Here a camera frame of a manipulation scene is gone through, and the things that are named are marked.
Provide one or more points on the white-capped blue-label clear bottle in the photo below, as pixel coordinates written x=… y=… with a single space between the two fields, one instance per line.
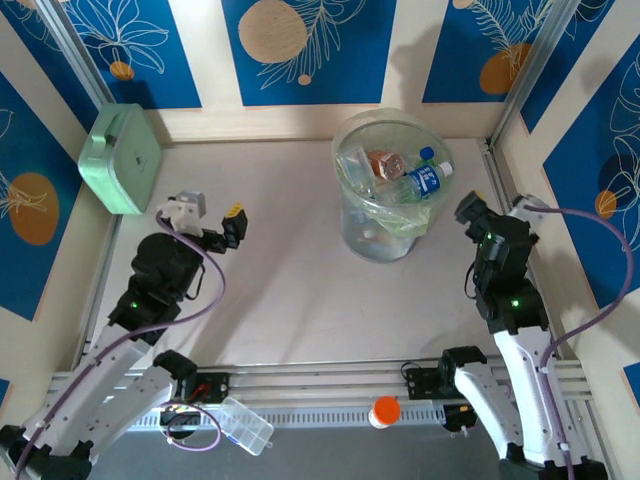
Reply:
x=425 y=181

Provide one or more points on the translucent grey plastic bin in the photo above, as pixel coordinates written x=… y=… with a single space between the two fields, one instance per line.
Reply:
x=380 y=245

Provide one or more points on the orange plastic bottle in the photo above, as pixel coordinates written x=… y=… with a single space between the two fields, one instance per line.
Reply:
x=386 y=165

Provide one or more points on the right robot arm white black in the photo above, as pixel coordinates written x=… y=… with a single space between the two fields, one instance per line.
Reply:
x=525 y=390

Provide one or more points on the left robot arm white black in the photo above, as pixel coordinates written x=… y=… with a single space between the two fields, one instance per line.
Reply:
x=90 y=385

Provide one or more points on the translucent green bin liner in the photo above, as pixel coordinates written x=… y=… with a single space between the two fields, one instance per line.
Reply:
x=400 y=220

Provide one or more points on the mint green carry case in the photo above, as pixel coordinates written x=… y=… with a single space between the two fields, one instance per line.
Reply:
x=120 y=160

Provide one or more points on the clear plastic organizer box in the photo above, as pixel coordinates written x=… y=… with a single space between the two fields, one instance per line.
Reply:
x=245 y=425

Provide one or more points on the orange-capped white jar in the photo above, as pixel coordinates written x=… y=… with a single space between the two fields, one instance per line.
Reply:
x=385 y=412

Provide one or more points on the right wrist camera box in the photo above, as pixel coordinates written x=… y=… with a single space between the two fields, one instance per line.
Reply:
x=525 y=204

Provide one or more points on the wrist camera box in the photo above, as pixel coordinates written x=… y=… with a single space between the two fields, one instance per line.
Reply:
x=192 y=201
x=525 y=204

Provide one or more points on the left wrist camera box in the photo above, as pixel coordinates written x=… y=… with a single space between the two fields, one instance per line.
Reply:
x=192 y=201

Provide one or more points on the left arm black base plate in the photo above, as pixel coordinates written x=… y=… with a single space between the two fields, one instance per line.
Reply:
x=215 y=387

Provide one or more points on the aluminium corner post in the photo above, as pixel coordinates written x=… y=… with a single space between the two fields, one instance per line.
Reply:
x=527 y=75
x=82 y=60

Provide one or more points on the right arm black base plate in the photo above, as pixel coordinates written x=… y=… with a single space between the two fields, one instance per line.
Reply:
x=420 y=382

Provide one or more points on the aluminium mounting rail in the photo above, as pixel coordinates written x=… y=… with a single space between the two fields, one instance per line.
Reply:
x=320 y=385

